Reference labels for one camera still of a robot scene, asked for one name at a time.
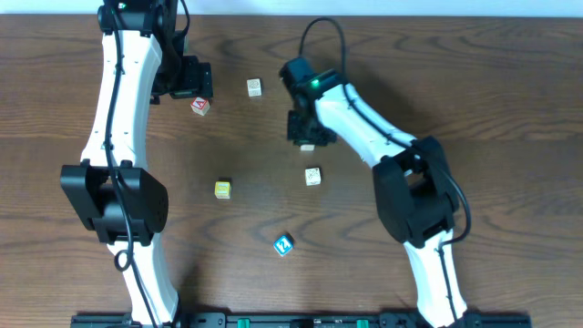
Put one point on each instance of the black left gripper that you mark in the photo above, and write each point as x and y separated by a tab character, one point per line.
196	91

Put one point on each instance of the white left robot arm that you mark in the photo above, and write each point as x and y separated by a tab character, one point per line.
110	189

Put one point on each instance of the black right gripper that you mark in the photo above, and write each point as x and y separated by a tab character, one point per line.
308	135

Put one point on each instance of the blue number 2 wooden block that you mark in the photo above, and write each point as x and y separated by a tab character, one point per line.
283	245

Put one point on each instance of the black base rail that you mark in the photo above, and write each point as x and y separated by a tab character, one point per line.
382	320

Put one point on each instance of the red letter I wooden block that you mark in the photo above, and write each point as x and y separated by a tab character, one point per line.
307	147

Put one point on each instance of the yellow letter B wooden block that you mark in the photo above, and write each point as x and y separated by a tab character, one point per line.
222	190

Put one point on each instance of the plain picture wooden block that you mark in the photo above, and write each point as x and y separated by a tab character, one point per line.
313	176

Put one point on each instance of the yellow-edged picture wooden block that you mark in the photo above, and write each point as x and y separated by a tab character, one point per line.
254	87

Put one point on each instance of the red letter A wooden block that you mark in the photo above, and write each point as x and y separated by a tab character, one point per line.
200	105

